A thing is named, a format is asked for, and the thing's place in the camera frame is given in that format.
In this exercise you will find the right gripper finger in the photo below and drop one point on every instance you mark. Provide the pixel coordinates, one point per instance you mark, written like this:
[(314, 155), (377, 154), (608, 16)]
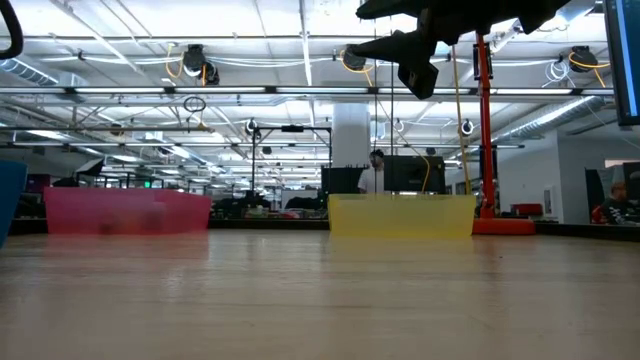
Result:
[(395, 9), (415, 60)]

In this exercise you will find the red desk lamp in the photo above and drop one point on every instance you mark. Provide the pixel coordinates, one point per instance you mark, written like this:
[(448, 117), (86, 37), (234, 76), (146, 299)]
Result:
[(485, 150)]

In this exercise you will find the person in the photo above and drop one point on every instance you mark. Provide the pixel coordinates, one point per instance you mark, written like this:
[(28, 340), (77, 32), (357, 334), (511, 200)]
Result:
[(372, 180), (617, 207)]

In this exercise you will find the black computer monitor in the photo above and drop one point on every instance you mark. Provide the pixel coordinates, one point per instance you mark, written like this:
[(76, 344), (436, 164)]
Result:
[(625, 60)]

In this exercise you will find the yellow translucent plastic bin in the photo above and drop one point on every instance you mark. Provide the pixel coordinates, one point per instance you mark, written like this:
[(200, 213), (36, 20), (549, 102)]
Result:
[(400, 217)]

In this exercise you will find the red bin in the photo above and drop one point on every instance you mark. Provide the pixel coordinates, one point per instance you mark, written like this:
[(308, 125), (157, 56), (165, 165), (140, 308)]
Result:
[(525, 210)]

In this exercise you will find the long ceiling light bar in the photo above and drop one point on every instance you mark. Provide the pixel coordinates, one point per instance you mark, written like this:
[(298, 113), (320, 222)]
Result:
[(220, 90)]

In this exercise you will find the pink translucent plastic bin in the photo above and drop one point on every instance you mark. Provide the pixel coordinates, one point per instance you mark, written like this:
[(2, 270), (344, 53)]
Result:
[(125, 210)]

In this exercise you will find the blue plastic bin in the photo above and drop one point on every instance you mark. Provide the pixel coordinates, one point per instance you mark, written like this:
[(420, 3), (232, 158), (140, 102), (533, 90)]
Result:
[(10, 200)]

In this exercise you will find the silver ventilation duct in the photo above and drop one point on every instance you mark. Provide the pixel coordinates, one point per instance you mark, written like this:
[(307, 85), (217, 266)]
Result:
[(550, 117)]

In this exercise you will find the black station frame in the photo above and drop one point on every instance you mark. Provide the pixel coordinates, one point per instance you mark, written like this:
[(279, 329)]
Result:
[(292, 128)]

